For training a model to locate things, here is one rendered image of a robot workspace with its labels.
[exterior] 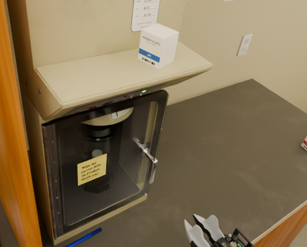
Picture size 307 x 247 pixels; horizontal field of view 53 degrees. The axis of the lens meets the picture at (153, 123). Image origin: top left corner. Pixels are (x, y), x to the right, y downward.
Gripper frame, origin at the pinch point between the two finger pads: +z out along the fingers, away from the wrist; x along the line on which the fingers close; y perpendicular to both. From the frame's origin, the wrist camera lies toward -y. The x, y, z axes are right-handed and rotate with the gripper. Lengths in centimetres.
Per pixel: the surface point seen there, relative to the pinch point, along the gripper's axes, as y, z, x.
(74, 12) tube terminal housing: 45, 23, 19
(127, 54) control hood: 36.5, 20.9, 9.1
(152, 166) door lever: 4.6, 16.8, 0.7
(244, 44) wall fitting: 2, 65, -94
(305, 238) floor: -115, -6, -133
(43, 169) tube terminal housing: 10.5, 23.6, 26.6
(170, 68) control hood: 36.5, 13.2, 4.4
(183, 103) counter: -21, 61, -54
